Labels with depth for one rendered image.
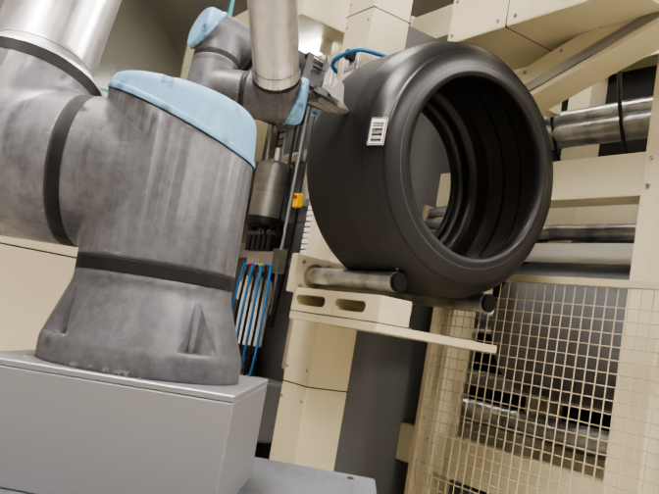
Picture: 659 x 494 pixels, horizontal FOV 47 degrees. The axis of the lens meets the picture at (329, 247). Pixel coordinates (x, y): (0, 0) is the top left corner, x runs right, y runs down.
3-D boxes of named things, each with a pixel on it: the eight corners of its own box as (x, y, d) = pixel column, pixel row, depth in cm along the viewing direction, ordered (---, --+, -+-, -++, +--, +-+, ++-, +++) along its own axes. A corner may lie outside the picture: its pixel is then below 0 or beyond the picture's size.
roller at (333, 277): (305, 267, 193) (321, 268, 196) (305, 284, 193) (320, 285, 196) (392, 271, 164) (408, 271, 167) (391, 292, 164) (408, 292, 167)
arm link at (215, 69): (233, 108, 140) (247, 51, 144) (173, 100, 141) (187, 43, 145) (240, 132, 149) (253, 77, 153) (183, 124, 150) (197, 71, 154)
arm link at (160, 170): (218, 271, 66) (251, 74, 68) (27, 242, 67) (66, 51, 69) (248, 283, 81) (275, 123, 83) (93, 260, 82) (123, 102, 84)
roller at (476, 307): (391, 285, 209) (404, 286, 211) (390, 302, 209) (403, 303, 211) (483, 293, 180) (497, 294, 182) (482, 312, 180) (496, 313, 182)
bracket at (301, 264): (284, 290, 193) (291, 252, 194) (404, 315, 215) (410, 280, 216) (291, 291, 190) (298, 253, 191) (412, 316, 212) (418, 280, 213)
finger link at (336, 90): (361, 90, 166) (328, 72, 162) (354, 115, 165) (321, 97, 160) (353, 92, 169) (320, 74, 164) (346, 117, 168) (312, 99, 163)
